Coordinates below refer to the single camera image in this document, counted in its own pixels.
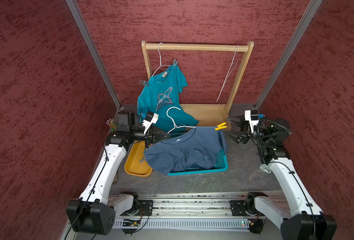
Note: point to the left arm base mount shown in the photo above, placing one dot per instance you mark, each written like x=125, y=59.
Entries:
x=142, y=208

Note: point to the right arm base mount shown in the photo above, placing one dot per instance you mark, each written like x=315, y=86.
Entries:
x=239, y=209

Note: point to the teal t-shirt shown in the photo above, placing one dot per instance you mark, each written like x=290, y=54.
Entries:
x=161, y=94

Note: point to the left corner aluminium profile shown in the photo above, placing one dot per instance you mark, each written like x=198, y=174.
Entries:
x=81, y=24

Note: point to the right corner aluminium profile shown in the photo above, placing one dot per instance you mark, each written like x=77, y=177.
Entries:
x=300, y=29

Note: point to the corner aluminium profile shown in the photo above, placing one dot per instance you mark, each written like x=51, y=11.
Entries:
x=81, y=24
x=300, y=29

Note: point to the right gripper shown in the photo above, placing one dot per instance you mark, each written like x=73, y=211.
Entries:
x=246, y=132

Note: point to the white wire hanger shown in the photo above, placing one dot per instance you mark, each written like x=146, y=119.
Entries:
x=230, y=70
x=174, y=123
x=161, y=65

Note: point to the yellow clothespin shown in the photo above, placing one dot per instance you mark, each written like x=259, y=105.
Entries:
x=221, y=126

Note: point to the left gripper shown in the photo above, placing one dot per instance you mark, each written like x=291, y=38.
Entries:
x=155, y=135

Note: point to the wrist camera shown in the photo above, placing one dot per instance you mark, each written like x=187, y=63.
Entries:
x=253, y=117
x=150, y=118

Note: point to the grey clothespin on teal shoulder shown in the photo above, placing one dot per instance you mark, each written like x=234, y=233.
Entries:
x=144, y=83

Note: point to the grey-blue t-shirt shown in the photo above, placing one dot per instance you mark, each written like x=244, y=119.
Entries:
x=196, y=150

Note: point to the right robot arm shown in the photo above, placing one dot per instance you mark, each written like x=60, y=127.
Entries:
x=305, y=220

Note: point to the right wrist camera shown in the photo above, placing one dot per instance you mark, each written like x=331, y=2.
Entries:
x=253, y=117

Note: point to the aluminium rail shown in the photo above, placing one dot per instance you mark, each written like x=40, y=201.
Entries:
x=191, y=212

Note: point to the yellow tray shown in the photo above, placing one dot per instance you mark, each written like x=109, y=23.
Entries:
x=133, y=166

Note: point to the wooden clothes rack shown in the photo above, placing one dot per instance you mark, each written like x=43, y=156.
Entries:
x=207, y=114

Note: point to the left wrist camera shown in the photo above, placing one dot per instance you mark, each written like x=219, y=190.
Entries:
x=150, y=118

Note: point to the coloured pencils bunch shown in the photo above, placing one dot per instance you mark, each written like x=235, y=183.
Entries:
x=112, y=124

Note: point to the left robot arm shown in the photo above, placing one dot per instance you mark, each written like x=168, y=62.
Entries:
x=91, y=213

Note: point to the teal plastic basket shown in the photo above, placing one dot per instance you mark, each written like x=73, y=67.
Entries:
x=220, y=166

